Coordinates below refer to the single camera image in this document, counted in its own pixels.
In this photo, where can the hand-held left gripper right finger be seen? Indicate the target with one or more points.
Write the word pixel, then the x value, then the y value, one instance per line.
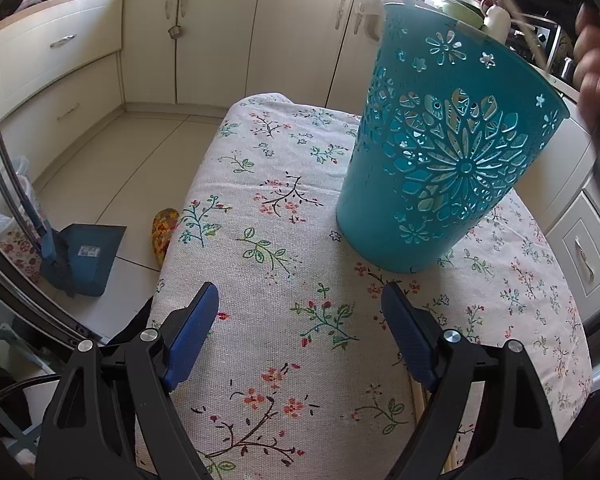
pixel 410 335

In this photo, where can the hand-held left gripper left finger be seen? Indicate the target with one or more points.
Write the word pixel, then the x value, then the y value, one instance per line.
pixel 190 335

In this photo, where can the bundle of wooden chopsticks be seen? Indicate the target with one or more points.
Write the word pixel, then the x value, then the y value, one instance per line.
pixel 420 410

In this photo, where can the pale wooden chopstick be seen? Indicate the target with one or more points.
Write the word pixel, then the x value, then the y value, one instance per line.
pixel 532 40

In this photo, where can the turquoise perforated plastic basket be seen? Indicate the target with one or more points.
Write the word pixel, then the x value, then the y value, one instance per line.
pixel 370 220

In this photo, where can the white plastic jug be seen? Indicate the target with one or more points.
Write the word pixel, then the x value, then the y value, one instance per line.
pixel 496 20

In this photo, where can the green bowl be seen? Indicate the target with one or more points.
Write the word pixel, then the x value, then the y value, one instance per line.
pixel 462 12

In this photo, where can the person's leg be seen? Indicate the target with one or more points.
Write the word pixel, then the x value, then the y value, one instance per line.
pixel 130 322

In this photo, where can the black countertop oven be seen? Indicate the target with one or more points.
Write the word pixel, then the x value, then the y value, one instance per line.
pixel 535 35

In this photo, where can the dark kettle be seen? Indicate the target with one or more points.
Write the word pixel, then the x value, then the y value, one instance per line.
pixel 567 67

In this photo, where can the yellow floral slipper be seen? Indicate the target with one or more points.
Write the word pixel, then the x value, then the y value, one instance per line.
pixel 162 232

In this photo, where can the blue dustpan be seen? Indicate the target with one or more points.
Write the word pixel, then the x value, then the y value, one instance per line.
pixel 87 260

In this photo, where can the white hanging plastic bag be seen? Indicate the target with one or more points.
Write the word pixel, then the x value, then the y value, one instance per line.
pixel 367 15

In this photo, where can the floral tablecloth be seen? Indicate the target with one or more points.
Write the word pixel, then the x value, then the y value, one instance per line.
pixel 280 210

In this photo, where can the clear plastic bag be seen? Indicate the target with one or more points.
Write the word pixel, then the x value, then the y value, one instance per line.
pixel 2 210

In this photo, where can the white lower cabinets with doors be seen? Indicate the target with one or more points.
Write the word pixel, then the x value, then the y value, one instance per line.
pixel 230 40

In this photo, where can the white drawer cabinet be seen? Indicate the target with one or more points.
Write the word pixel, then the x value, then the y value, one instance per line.
pixel 55 70

